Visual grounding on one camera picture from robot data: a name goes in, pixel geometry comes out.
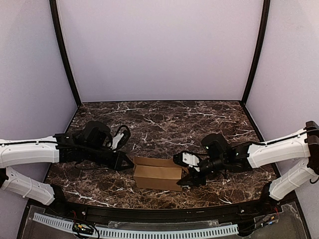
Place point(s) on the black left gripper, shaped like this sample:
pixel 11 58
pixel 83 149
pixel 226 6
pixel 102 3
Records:
pixel 117 161

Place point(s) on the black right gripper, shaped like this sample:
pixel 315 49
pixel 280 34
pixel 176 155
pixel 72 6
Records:
pixel 195 175

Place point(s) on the black left frame post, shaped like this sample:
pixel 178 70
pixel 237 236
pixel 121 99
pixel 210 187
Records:
pixel 63 52

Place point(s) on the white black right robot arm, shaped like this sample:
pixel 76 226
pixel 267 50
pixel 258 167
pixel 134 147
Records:
pixel 221 156

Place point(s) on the brown cardboard box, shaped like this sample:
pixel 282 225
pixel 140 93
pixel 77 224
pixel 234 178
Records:
pixel 158 174

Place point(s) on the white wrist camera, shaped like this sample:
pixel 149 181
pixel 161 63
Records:
pixel 118 141
pixel 191 161

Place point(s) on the black right frame post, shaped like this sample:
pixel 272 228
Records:
pixel 257 51

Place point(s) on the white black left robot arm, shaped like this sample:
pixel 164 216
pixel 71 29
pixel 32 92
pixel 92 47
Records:
pixel 93 143

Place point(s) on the right small circuit board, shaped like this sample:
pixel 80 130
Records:
pixel 269 220

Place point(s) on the black front table rail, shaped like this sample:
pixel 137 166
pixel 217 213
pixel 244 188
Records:
pixel 235 213

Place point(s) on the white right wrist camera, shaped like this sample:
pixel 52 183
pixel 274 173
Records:
pixel 191 161

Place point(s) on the black frame post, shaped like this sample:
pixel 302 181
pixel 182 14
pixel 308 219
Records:
pixel 257 51
pixel 63 52

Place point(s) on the small green circuit board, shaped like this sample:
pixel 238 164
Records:
pixel 82 229

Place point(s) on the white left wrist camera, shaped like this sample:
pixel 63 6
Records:
pixel 118 141

